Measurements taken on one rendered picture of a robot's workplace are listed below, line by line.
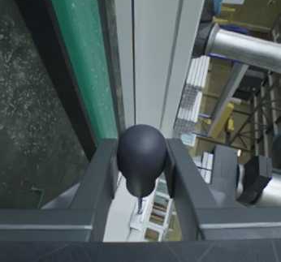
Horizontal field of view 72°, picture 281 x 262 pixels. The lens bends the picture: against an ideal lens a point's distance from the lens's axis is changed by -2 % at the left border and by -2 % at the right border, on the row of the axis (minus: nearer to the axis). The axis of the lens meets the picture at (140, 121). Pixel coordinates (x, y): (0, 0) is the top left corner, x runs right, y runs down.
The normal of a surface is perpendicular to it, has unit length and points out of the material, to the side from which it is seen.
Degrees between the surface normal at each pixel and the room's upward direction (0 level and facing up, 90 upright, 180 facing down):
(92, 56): 0
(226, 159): 90
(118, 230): 90
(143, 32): 90
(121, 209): 90
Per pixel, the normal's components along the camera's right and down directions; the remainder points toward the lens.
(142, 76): -0.31, 0.77
